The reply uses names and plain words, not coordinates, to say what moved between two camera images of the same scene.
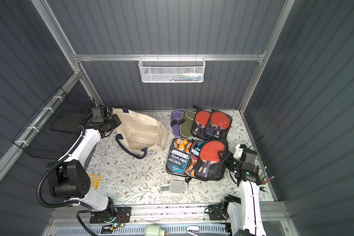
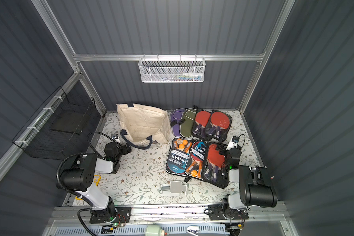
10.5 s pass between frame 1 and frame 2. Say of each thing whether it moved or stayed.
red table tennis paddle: stayed
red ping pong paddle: stayed
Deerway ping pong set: stayed
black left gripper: moved
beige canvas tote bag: moved
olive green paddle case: stayed
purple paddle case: stayed
